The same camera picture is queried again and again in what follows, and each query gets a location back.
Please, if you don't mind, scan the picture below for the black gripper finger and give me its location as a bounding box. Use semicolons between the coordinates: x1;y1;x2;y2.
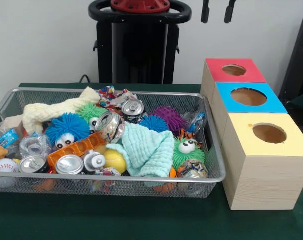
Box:
200;0;210;25
223;0;237;25

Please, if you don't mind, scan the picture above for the purple spiky ball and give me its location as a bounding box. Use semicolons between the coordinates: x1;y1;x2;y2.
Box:
148;105;190;132

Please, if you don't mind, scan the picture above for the crushed clear bottle blue label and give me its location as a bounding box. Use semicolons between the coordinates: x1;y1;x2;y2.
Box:
182;111;208;135

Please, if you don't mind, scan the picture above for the wooden box with three holes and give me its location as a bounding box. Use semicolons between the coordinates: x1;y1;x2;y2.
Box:
200;58;303;211

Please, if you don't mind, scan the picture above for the black upright panel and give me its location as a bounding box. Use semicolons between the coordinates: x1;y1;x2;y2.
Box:
278;16;303;101

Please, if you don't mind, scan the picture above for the black drink can silver top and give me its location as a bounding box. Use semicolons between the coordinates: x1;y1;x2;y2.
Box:
121;99;147;124

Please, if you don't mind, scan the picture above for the green spiky toy with eyes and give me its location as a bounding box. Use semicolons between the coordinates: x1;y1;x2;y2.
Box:
171;136;206;171

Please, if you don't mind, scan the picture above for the crushed silver can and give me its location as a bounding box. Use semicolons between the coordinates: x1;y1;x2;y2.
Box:
94;111;126;146

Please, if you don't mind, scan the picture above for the mint green cloth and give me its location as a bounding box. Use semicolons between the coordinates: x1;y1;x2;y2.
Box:
105;122;176;179

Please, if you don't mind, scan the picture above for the cream knit cloth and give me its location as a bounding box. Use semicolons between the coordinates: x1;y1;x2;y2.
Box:
21;86;101;136

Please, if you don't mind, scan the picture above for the yellow ball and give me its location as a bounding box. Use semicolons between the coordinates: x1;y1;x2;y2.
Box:
103;149;128;175

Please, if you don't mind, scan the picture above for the orange plastic tray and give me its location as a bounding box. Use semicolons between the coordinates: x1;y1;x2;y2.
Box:
46;131;108;168

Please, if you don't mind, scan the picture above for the blue spiky toy with eyes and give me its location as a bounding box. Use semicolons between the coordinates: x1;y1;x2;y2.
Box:
45;112;92;149

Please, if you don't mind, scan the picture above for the dark green table cloth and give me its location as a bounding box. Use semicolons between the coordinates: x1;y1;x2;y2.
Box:
0;82;303;240

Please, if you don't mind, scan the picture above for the white baseball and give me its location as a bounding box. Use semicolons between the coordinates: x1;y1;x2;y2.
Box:
0;158;20;173

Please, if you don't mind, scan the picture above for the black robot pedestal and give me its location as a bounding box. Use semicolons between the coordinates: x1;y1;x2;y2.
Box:
88;0;192;85

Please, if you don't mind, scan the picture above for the silver wire mesh bin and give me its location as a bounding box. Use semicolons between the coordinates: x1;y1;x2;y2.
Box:
0;87;227;200

